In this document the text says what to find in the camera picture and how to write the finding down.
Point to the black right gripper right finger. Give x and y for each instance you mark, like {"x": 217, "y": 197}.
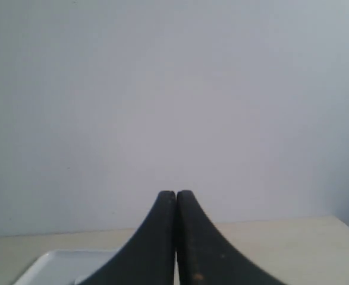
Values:
{"x": 204, "y": 255}

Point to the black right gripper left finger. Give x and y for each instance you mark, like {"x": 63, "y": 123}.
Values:
{"x": 149, "y": 255}

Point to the white plastic tray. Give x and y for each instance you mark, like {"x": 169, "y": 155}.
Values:
{"x": 67, "y": 267}

